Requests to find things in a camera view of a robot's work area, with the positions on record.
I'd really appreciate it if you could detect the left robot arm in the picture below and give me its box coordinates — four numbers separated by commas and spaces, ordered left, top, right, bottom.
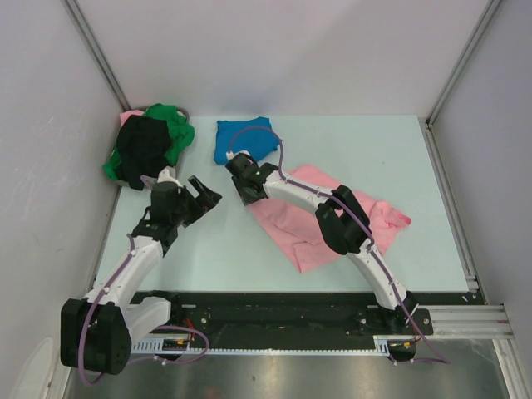
60, 170, 222, 375

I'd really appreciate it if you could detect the aluminium frame rail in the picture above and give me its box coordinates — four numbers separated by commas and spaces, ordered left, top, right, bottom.
426, 305, 514, 340

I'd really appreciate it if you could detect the left aluminium corner post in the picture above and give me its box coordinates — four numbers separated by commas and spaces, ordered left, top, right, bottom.
62, 0, 131, 111

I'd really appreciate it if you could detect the right aluminium corner post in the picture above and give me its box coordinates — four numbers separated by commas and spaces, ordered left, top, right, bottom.
425, 0, 505, 129

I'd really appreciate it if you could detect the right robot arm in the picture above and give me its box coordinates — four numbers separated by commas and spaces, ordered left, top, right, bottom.
225, 153, 419, 333

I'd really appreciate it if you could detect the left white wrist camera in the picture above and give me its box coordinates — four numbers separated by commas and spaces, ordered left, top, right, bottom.
156, 166, 180, 186

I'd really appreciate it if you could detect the pink t-shirt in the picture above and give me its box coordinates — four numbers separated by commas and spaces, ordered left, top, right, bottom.
119, 110, 145, 127
248, 190, 411, 273

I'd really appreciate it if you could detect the black t-shirt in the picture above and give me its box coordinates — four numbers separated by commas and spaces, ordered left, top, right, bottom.
116, 116, 172, 190

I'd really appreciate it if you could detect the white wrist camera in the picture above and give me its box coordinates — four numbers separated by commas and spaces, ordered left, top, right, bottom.
156, 166, 180, 186
225, 150, 251, 160

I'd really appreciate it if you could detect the green t-shirt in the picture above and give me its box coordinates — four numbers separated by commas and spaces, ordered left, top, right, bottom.
102, 103, 195, 185

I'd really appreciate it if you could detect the aluminium corner post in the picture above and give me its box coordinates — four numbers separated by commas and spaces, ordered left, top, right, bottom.
425, 0, 505, 129
62, 0, 131, 111

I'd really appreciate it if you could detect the folded blue t-shirt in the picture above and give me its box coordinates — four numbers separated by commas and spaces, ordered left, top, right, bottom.
214, 116, 279, 165

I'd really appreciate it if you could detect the grey laundry basket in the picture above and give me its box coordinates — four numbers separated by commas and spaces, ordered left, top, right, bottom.
174, 106, 190, 172

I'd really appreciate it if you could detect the white slotted cable duct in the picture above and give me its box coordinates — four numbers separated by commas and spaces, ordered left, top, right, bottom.
128, 334, 416, 357

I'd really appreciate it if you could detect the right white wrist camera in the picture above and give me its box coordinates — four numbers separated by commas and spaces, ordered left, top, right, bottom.
225, 150, 251, 160

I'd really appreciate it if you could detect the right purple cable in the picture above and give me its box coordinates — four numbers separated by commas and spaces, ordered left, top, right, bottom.
227, 125, 452, 366

